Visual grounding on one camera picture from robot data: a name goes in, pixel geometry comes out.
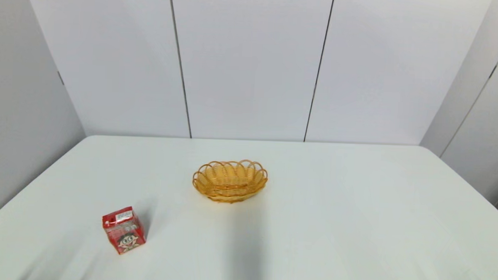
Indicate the red milk carton cartoon face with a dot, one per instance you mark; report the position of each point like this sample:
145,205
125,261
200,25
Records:
125,233

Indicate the yellow woven plastic basket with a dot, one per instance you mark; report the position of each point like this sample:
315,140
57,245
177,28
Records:
229,185

